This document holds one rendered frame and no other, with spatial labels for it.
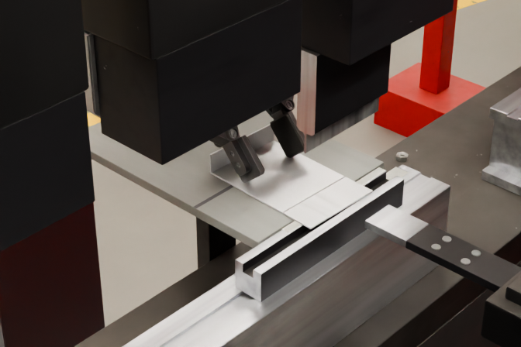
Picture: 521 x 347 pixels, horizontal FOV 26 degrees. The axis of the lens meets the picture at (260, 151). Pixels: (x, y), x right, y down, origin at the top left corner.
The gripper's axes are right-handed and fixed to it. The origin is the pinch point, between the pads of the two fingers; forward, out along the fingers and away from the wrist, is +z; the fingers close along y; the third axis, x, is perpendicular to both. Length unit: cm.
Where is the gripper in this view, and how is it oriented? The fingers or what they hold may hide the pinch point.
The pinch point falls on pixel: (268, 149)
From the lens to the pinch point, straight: 106.7
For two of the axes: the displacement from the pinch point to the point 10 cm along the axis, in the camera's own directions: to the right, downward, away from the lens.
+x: -5.4, 2.8, 7.9
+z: 4.7, 8.8, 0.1
